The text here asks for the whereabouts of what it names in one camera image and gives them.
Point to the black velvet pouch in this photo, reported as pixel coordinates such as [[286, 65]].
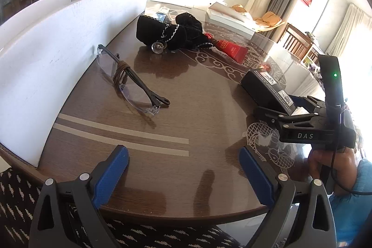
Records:
[[157, 30]]

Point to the armchair with orange cushions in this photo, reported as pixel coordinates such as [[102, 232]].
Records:
[[268, 20]]

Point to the wooden chair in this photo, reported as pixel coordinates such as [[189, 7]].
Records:
[[295, 40], [311, 55]]

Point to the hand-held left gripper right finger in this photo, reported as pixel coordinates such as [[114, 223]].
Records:
[[255, 175]]

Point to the person's right forearm blue sleeve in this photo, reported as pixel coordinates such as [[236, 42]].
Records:
[[354, 207]]

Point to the white sheer curtain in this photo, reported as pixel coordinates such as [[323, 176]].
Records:
[[351, 30]]

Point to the white foam board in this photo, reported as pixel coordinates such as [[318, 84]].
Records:
[[58, 47]]

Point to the clear rimless glasses black temples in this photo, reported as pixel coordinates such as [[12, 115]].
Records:
[[130, 85]]

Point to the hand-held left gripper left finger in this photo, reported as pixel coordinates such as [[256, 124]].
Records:
[[112, 175]]

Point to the black cloth bundle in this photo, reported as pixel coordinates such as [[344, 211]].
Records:
[[190, 24]]

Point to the white flat box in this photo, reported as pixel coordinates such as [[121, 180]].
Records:
[[229, 18]]

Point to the wooden sideboard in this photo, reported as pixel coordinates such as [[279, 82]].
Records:
[[315, 68]]

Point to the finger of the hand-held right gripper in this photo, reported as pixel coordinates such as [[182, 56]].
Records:
[[312, 104], [267, 113]]

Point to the black cardboard box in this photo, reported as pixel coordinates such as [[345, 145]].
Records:
[[266, 88]]

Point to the person's right hand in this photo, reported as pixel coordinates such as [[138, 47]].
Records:
[[345, 163]]

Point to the red packet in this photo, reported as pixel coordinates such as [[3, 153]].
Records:
[[232, 50]]

